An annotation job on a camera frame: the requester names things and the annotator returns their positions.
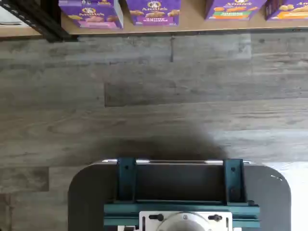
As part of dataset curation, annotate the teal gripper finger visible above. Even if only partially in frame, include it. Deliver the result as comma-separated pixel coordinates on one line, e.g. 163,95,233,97
223,158,246,205
117,157,137,202

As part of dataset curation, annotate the wooden shelf board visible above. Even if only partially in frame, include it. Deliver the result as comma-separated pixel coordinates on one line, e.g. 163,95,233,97
61,12,308,36
0,25,44,39

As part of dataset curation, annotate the purple Annie's box pink patch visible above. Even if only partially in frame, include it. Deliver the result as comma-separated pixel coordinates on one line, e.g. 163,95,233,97
59,4,124,30

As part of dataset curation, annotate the purple Annie's box green patch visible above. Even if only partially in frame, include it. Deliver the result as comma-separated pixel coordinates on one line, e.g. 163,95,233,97
205,0,267,21

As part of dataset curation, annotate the purple Annie's box orange patch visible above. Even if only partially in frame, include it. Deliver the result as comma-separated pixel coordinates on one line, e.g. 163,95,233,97
265,0,308,22

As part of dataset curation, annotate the dark grey rounded base plate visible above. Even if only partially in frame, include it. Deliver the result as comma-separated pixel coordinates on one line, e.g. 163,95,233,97
68,160,292,231

